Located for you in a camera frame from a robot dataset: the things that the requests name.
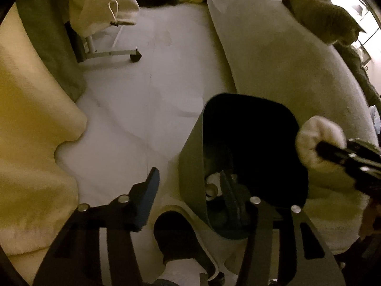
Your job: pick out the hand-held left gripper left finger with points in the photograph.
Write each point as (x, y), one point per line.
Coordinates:
(148, 198)

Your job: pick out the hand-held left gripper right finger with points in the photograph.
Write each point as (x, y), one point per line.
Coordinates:
(229, 193)

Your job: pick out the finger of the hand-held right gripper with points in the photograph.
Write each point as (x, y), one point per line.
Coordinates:
(336, 154)
(367, 149)

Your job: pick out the grey trash bin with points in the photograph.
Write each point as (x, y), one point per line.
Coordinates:
(202, 155)

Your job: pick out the person's right hand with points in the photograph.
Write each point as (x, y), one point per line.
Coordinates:
(370, 219)

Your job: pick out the person's foot in slipper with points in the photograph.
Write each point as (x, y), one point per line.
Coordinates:
(184, 241)

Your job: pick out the dark grey blanket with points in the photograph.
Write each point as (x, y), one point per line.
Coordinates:
(361, 71)

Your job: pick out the bed with grey sheet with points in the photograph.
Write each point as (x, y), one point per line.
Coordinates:
(282, 65)

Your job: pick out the cream fleece blanket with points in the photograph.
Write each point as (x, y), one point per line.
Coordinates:
(32, 155)

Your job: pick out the grey cat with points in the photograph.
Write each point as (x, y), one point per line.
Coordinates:
(324, 15)

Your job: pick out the white wheeled clothes rack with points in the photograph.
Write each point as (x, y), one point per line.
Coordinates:
(107, 52)

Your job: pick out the olive green cloth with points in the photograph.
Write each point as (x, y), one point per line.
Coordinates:
(53, 35)

